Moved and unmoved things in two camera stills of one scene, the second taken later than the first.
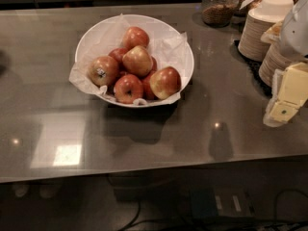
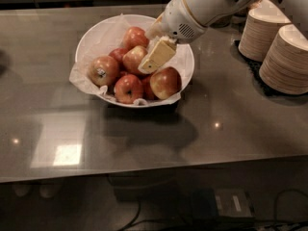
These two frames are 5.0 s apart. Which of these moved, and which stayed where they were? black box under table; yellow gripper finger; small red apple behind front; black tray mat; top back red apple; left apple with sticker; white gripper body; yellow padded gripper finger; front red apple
Moved: white gripper body; yellow gripper finger; yellow padded gripper finger
Stayed: front red apple; top back red apple; small red apple behind front; left apple with sticker; black tray mat; black box under table
